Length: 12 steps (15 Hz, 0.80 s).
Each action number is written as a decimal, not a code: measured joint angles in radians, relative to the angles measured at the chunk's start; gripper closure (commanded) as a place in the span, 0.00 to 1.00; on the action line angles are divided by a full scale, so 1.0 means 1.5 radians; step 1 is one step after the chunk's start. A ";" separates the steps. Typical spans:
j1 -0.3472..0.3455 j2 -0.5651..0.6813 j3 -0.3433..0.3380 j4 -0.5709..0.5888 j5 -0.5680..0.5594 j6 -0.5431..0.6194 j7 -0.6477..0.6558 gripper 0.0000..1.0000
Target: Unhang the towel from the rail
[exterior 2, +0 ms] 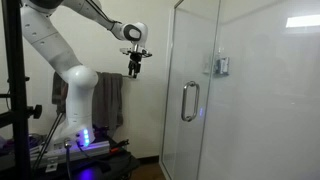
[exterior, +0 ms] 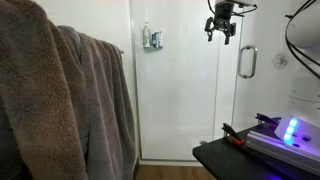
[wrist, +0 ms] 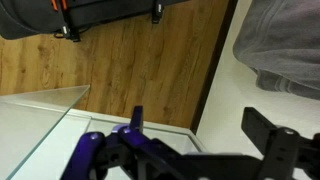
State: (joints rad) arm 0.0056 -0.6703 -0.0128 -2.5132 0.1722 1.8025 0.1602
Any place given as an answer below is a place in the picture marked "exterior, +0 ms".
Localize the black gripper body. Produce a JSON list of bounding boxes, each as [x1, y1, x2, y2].
[[213, 1, 235, 33]]

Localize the grey-brown towel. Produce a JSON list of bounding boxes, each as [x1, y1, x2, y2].
[[56, 24, 138, 180]]

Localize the brown towel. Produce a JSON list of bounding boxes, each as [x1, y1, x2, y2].
[[0, 0, 89, 180]]

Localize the white tube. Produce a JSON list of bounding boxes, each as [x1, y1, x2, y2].
[[156, 31, 164, 48]]

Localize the clear suction cup hook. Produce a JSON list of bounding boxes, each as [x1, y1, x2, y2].
[[271, 52, 289, 70]]

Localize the shower shelf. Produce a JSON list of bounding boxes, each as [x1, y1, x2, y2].
[[143, 45, 164, 51]]

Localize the white bottle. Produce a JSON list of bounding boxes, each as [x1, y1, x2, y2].
[[142, 21, 152, 48]]

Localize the glass shower door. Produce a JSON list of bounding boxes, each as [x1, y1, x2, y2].
[[231, 0, 301, 133]]

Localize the fixed glass shower panel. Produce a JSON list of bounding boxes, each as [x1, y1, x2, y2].
[[129, 0, 244, 162]]

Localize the black clamp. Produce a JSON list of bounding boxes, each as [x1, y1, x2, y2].
[[255, 112, 282, 127]]

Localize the chrome shower door handle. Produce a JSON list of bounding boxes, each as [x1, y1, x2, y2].
[[236, 44, 259, 80]]

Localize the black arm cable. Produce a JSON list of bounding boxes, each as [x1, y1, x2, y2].
[[284, 0, 320, 80]]

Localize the red-handled tool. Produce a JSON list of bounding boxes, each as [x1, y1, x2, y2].
[[221, 122, 246, 146]]

